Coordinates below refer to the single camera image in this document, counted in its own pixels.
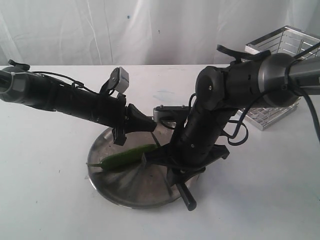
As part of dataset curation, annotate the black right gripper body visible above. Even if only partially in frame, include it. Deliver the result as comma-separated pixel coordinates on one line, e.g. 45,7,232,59
164,139,230,186

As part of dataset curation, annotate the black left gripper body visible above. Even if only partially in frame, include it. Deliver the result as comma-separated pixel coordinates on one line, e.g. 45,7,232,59
110,93,127,146

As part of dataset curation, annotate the black knife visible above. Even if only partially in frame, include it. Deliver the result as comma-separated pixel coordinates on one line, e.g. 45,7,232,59
158,163,197,212

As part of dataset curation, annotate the green cucumber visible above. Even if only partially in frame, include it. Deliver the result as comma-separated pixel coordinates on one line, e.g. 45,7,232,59
87,144,158,171

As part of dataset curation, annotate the metal wire utensil holder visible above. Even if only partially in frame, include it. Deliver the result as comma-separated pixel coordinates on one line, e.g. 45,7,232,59
244,25,320,131

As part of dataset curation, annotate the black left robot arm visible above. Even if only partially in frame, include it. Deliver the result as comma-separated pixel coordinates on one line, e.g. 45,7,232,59
0,60,157,146

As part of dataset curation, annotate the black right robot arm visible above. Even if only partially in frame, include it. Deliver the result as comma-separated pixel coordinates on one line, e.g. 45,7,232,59
142,45,320,185

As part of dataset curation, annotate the round stainless steel plate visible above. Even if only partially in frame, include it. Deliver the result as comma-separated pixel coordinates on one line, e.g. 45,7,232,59
87,124,181,209

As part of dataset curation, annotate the white backdrop curtain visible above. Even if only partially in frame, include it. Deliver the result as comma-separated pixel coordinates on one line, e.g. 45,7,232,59
0,0,320,65

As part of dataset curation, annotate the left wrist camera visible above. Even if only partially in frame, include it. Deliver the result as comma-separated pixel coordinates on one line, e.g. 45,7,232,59
99,66,129,96

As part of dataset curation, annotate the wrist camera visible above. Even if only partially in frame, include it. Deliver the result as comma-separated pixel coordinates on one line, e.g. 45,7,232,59
153,105,189,130
99,66,129,96

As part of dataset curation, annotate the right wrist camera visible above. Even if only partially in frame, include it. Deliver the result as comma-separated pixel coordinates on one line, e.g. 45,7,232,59
153,105,189,130

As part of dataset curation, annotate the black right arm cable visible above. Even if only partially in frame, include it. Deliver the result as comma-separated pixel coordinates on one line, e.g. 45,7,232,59
222,109,250,147

